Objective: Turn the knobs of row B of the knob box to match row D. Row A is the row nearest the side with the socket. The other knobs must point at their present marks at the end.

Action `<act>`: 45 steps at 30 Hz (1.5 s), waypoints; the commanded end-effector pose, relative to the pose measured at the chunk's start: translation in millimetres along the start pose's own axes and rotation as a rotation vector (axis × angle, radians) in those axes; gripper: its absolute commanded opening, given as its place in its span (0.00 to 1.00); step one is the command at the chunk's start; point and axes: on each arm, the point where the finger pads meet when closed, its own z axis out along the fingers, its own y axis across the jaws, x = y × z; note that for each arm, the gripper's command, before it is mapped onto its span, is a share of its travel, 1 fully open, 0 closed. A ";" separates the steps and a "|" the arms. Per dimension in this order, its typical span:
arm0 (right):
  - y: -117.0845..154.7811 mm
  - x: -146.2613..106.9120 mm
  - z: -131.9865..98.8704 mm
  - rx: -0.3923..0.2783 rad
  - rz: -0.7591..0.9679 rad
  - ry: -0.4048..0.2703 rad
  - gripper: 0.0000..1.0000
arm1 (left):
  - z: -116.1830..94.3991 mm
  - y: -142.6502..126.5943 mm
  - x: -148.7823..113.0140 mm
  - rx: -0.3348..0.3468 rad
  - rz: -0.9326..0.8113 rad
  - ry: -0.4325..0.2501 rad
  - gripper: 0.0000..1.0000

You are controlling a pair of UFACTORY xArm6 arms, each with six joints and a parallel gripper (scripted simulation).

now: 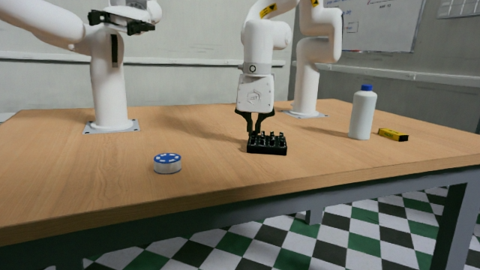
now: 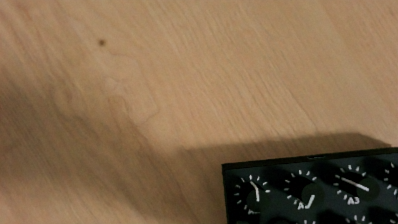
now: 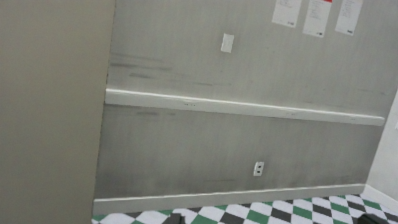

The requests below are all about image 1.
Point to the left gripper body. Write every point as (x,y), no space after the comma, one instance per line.
(256,95)

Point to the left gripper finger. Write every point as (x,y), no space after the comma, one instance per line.
(247,117)
(260,118)

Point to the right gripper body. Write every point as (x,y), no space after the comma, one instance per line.
(125,14)

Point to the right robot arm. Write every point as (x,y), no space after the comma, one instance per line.
(61,28)

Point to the white plastic bottle with blue cap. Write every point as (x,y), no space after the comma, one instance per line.
(362,113)

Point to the short grey cylinder with blue top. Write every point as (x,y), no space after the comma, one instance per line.
(167,163)

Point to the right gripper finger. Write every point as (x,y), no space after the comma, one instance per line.
(94,17)
(136,26)

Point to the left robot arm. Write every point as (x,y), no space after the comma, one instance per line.
(260,36)

